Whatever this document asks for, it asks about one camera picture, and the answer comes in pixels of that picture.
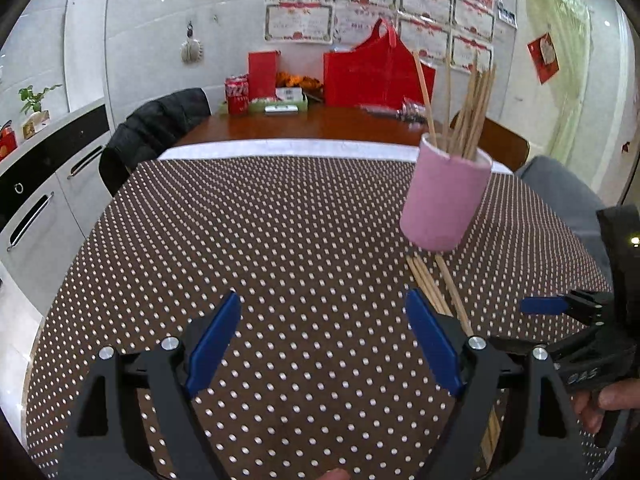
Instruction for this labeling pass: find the red tall box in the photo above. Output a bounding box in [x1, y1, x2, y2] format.
[247, 51, 280, 101]

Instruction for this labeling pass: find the brown polka dot tablecloth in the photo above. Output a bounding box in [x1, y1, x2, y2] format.
[22, 138, 618, 480]

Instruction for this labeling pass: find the small potted green plant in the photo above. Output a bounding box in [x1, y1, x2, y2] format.
[18, 84, 62, 140]

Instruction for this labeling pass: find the green door curtain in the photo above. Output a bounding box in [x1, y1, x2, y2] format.
[526, 0, 591, 162]

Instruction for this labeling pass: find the wooden chopstick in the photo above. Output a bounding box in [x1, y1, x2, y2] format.
[442, 51, 451, 153]
[435, 254, 500, 464]
[464, 64, 497, 160]
[461, 70, 489, 158]
[449, 62, 478, 157]
[412, 51, 438, 148]
[407, 256, 452, 316]

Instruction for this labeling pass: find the clear plastic package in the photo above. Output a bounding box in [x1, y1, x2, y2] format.
[360, 100, 427, 124]

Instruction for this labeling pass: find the red gift bag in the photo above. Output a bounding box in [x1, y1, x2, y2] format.
[322, 18, 424, 110]

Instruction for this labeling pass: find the pink cylindrical utensil holder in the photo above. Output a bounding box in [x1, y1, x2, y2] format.
[399, 136, 492, 252]

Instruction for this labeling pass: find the person's left hand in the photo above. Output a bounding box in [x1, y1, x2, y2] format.
[317, 468, 350, 480]

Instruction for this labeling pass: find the certificate on wall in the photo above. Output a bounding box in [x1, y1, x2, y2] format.
[264, 2, 334, 44]
[450, 32, 494, 74]

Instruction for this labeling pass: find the red wall decoration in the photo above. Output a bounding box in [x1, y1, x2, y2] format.
[527, 32, 560, 84]

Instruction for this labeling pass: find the wooden chopstick in bundle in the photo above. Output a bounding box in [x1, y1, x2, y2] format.
[449, 62, 478, 157]
[407, 256, 452, 316]
[464, 64, 497, 160]
[461, 70, 489, 158]

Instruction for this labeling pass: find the hanging white wall ornament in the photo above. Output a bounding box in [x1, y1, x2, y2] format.
[180, 22, 204, 64]

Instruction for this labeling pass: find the person's right hand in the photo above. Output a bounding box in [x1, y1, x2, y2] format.
[572, 378, 640, 434]

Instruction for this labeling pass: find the green tissue box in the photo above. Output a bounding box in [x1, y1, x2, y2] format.
[248, 88, 308, 115]

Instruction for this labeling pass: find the white black kitchen cabinet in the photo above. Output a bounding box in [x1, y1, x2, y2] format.
[1, 99, 111, 314]

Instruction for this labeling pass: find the red drink can pack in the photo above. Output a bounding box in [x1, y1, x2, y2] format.
[224, 74, 250, 116]

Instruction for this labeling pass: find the black jacket on chair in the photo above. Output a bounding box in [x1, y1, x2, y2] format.
[99, 88, 212, 196]

